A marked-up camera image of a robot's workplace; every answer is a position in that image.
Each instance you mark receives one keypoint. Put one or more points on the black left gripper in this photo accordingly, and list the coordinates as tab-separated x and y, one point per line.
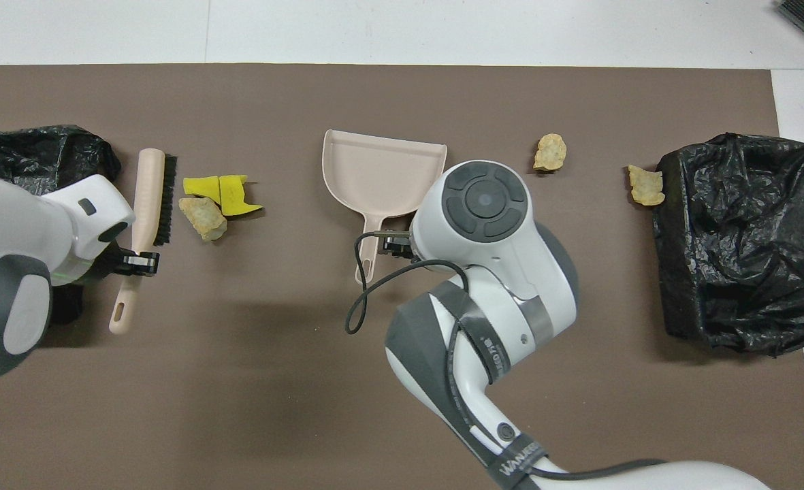
112	264

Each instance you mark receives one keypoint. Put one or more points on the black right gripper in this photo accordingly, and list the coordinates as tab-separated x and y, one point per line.
410	248

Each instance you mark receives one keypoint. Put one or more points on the beige hand brush black bristles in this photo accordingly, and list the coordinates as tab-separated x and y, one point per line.
146	197

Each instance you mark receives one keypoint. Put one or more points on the tan layered foam chunk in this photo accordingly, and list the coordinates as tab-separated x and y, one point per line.
203	218

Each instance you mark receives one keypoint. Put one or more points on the beige plastic dustpan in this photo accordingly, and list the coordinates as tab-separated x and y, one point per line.
381	170

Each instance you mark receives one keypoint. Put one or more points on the yellow sponge piece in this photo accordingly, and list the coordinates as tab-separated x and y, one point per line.
235	194
203	187

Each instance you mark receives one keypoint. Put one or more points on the pale yellow foam chunk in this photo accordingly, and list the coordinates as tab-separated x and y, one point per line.
551	152
647	186

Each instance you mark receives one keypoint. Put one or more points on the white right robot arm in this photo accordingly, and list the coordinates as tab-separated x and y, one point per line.
497	272

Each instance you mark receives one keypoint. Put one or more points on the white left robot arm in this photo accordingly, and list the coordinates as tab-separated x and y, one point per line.
7	224

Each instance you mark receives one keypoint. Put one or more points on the black bag lined bin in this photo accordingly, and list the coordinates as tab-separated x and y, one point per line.
34	153
735	231

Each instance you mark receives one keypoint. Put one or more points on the brown paper table mat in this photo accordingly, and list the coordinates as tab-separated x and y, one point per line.
238	408

